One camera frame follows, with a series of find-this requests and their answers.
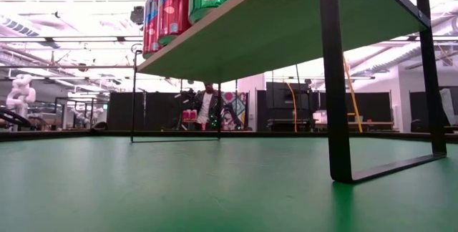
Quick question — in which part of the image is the red Fanta can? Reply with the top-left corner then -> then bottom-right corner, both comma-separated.
157,0 -> 193,46
142,0 -> 162,60

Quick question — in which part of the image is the colourful patterned panel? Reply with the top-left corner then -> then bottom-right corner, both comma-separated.
220,91 -> 248,131

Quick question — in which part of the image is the person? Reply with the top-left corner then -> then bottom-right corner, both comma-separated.
193,81 -> 221,132

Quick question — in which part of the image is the black equipment cabinet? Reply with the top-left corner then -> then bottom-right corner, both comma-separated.
265,81 -> 316,132

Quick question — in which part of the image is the black partition panel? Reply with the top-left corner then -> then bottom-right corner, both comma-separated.
345,92 -> 393,122
409,90 -> 458,122
107,91 -> 196,132

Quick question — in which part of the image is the green table mat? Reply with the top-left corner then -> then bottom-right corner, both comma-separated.
0,135 -> 458,232

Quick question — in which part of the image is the wooden board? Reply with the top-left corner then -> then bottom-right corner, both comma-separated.
130,0 -> 448,185

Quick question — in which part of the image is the long wooden table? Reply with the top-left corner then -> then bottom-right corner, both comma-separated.
314,120 -> 400,132

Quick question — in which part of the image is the black bag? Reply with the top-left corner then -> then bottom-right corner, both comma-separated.
410,118 -> 425,133

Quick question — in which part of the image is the clear plastic bag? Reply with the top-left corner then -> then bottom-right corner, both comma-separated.
443,87 -> 458,127

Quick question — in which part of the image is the orange hanging cable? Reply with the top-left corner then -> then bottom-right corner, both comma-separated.
284,81 -> 298,133

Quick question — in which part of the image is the orange extension cable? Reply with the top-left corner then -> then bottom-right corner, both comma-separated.
342,55 -> 364,133

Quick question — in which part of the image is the black hanging camera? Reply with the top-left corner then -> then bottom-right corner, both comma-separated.
130,5 -> 145,26

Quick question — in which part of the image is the black aluminium rig frame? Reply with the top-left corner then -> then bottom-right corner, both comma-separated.
0,129 -> 458,144

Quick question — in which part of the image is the black vacuum hose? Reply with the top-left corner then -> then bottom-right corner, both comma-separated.
0,108 -> 33,131

